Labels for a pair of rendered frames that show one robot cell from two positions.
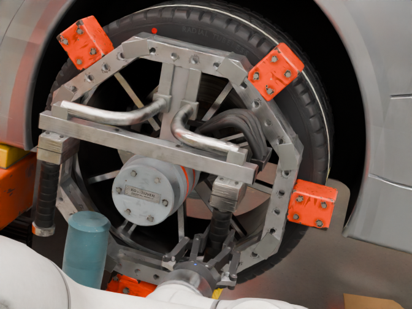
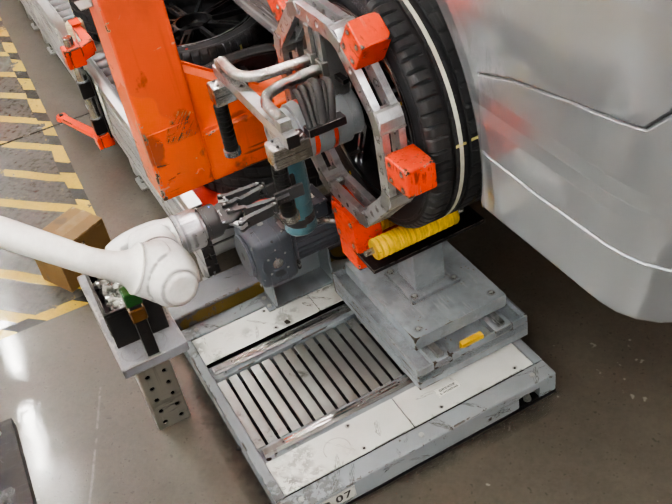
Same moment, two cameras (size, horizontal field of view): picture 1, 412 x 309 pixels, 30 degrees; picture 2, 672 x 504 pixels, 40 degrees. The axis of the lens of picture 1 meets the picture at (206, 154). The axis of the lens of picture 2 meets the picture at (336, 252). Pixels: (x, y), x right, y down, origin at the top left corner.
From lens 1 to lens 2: 165 cm
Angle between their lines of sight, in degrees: 53
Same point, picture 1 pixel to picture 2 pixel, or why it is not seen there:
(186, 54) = (311, 18)
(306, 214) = (395, 179)
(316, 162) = (422, 131)
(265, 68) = (345, 39)
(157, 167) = not seen: hidden behind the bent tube
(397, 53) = (472, 29)
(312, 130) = (414, 99)
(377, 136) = (478, 112)
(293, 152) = (375, 121)
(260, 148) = (318, 117)
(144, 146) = (247, 102)
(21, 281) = not seen: outside the picture
